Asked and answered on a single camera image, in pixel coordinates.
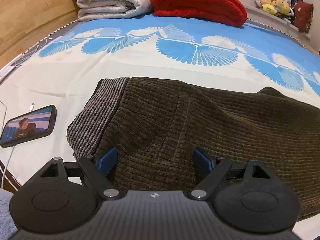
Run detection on yellow plush toys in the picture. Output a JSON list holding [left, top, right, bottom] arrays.
[[256, 0, 294, 16]]

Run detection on blue white patterned bedsheet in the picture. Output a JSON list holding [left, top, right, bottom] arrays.
[[1, 15, 319, 239]]

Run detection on black smartphone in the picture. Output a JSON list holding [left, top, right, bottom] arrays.
[[1, 105, 57, 148]]

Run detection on dark brown corduroy pants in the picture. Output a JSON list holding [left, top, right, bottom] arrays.
[[67, 77, 319, 218]]

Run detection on red folded blanket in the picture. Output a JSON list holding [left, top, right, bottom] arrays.
[[151, 0, 247, 27]]

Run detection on white charging cable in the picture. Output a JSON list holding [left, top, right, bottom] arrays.
[[0, 101, 36, 190]]

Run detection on wooden headboard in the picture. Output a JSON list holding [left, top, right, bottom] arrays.
[[1, 0, 79, 67]]

